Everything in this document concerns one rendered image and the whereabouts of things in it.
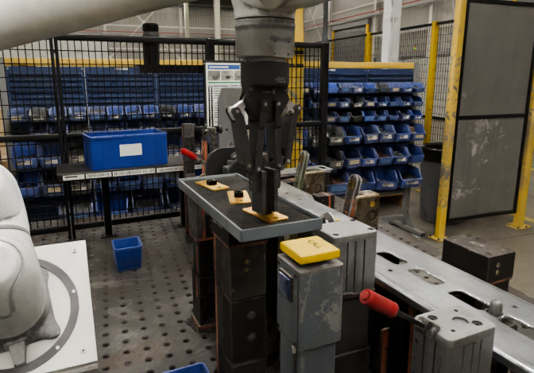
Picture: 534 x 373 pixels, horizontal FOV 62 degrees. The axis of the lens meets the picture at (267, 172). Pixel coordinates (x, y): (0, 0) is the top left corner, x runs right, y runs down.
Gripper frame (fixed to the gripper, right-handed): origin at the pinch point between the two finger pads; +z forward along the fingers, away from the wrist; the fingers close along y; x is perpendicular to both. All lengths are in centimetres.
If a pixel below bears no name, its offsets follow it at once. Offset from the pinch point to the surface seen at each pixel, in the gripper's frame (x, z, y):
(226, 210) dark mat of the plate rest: 5.9, 4.2, -3.9
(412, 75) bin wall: 191, -19, 286
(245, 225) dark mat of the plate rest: -2.7, 4.2, -5.4
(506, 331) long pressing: -28.0, 20.1, 25.6
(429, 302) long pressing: -15.8, 20.1, 23.6
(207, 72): 127, -20, 57
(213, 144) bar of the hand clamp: 75, 4, 31
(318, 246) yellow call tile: -15.6, 4.1, -2.2
